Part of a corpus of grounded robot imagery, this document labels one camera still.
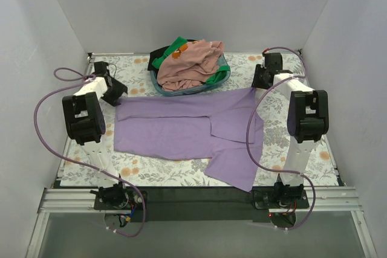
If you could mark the aluminium frame rail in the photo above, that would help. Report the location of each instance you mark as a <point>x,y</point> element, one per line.
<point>82,201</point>

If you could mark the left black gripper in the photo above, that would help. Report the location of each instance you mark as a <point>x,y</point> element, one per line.
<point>115,90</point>

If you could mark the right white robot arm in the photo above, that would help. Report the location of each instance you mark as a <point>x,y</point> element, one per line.
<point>307,122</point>

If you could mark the black t shirt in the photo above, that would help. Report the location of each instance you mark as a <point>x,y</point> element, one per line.
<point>157,54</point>

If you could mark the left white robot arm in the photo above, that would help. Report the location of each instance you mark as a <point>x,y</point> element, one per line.
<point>86,125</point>

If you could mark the pink t shirt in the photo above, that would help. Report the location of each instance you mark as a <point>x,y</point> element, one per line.
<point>193,64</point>

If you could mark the purple t shirt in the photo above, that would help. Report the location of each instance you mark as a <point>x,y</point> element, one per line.
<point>220,126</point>

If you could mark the green t shirt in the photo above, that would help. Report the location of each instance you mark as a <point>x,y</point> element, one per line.
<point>176,44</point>

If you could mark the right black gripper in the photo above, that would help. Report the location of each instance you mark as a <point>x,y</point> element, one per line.
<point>260,77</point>

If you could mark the teal plastic basket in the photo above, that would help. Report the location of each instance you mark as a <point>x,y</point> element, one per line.
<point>202,88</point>

